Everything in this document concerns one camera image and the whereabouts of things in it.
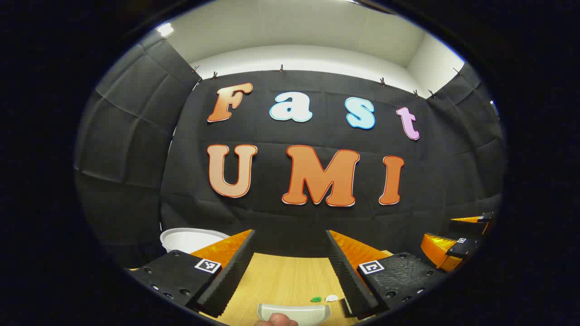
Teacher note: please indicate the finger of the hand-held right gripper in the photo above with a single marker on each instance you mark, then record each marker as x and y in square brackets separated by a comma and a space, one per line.
[462, 249]
[471, 227]

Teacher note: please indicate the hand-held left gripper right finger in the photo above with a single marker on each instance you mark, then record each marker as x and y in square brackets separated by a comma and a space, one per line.
[346, 283]

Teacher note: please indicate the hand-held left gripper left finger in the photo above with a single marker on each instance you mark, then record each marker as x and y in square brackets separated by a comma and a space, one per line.
[233, 280]

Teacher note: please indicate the white paper trash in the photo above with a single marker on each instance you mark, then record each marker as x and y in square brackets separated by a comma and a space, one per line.
[331, 298]

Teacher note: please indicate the white garbage bin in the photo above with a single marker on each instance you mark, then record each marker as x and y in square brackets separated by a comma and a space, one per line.
[190, 240]

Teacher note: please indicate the grey-white dustpan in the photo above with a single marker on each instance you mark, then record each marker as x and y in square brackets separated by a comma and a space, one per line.
[294, 311]

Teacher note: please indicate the wooden desktop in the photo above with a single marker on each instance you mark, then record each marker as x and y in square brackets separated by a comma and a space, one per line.
[290, 280]

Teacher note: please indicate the row of small black clips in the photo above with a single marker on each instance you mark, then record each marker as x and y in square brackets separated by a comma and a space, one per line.
[281, 68]

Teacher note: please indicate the ceiling light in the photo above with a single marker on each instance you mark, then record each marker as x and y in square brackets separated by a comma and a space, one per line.
[165, 30]

